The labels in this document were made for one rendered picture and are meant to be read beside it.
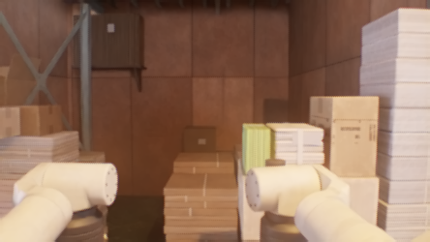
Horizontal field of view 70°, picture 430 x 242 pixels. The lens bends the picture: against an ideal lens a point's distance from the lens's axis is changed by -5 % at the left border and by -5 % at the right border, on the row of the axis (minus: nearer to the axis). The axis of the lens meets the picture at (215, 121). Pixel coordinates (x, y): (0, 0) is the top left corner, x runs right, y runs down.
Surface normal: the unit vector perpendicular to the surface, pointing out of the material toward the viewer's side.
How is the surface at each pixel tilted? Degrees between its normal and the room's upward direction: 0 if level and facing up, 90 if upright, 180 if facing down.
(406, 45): 90
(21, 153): 92
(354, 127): 89
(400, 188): 90
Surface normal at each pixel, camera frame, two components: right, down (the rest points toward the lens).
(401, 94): -0.01, 0.07
